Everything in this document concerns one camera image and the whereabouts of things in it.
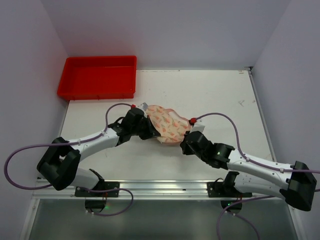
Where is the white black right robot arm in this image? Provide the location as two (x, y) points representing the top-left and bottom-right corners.
(180, 131), (317, 212)

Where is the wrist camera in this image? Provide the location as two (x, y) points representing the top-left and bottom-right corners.
(189, 117), (205, 133)
(131, 102), (149, 112)

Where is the red plastic tray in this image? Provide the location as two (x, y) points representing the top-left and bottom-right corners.
(57, 55), (137, 101)

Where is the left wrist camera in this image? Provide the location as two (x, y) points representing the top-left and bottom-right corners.
(131, 102), (149, 112)

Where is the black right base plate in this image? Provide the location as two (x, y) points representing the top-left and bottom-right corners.
(206, 175), (253, 198)

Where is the aluminium mounting rail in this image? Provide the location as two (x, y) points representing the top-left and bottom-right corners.
(32, 175), (285, 201)

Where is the floral mesh laundry bag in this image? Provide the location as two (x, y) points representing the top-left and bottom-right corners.
(145, 105), (192, 145)

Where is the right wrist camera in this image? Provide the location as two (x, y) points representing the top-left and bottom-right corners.
(189, 117), (205, 133)

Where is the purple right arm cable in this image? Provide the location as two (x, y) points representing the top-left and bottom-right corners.
(192, 112), (320, 240)

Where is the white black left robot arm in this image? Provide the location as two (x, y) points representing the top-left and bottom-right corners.
(36, 107), (160, 193)

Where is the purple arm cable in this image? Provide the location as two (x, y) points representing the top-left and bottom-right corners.
(192, 112), (320, 240)
(4, 102), (135, 217)

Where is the aluminium right side rail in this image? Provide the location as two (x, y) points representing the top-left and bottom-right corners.
(244, 66), (278, 163)

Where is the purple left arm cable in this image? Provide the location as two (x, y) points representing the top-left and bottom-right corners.
(4, 102), (135, 217)

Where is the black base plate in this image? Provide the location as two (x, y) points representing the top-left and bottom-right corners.
(206, 175), (253, 198)
(74, 181), (120, 198)

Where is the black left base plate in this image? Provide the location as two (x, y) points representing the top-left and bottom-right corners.
(74, 181), (120, 198)

